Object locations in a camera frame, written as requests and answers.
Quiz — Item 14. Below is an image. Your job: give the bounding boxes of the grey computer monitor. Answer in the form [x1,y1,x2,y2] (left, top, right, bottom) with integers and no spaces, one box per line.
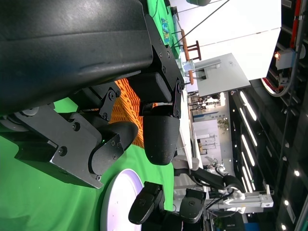
[194,52,251,97]

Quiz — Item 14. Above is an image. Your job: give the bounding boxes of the orange wicker basket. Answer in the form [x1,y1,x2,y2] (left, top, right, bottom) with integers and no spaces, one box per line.
[112,78,159,148]

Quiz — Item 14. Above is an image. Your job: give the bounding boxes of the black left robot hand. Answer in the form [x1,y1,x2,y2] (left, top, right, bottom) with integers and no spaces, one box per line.
[0,0,185,190]

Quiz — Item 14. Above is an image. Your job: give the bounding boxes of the green tablecloth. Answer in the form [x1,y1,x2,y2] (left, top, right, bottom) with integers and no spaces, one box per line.
[0,97,176,231]

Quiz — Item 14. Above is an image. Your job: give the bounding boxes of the silver aluminium rail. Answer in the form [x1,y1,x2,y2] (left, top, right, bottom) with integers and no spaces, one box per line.
[222,184,275,209]

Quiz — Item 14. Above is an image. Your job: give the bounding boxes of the lilac round plate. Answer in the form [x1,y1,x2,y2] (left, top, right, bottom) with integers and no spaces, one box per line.
[100,168,145,231]

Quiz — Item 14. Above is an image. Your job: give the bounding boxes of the thin black cable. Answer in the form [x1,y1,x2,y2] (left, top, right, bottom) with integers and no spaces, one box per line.
[172,0,231,48]

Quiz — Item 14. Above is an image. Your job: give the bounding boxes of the grey box with orange lamp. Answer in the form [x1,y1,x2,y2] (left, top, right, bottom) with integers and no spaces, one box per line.
[274,48,300,70]

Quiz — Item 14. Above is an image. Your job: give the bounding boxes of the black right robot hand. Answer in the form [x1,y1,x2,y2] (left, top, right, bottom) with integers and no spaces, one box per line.
[128,181,207,231]

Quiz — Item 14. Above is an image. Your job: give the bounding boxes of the clear plastic box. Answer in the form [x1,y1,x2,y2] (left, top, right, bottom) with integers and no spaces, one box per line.
[177,59,194,73]

